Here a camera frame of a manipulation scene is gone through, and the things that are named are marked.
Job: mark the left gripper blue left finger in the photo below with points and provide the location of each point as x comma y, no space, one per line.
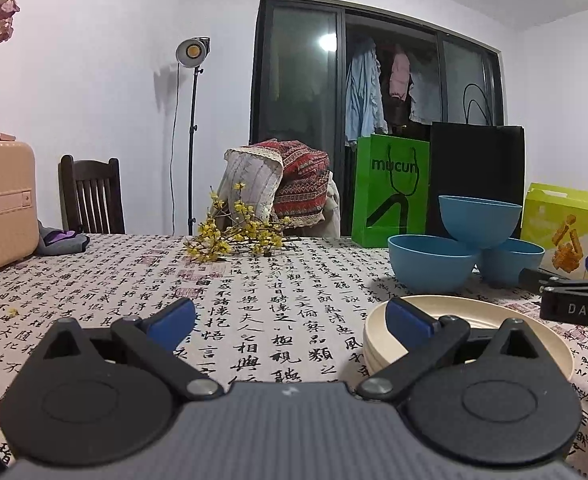
149,344

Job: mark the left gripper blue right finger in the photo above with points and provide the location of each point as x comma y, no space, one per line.
431,344

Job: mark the cream plate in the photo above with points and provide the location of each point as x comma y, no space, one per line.
479,314
371,363

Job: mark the blue bowl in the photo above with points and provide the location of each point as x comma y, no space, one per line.
428,264
502,265
478,222

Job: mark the blue bowl top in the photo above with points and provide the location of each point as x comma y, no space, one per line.
478,222

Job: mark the yellow-green snack box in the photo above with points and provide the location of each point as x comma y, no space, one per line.
556,219

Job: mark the calligraphy print tablecloth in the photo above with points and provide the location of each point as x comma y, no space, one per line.
295,317

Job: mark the yellow flower branch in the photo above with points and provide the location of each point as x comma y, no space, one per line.
231,230

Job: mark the grey purple cloth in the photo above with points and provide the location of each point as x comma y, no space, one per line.
55,242

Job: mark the green paper bag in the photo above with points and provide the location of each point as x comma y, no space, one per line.
391,189

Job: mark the dark wooden chair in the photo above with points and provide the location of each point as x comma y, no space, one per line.
90,196

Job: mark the black paper bag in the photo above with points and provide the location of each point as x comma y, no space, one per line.
474,159

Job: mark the pink small suitcase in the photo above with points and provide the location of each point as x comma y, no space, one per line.
19,226

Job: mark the patterned blanket on chair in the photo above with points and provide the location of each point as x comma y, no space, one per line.
283,179

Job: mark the hanging light blue shirt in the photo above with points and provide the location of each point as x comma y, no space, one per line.
364,104

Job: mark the hanging pink garment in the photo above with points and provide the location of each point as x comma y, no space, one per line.
400,76

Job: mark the dark framed glass door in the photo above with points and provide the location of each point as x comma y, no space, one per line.
302,51

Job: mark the studio light on stand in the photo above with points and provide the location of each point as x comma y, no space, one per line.
192,54

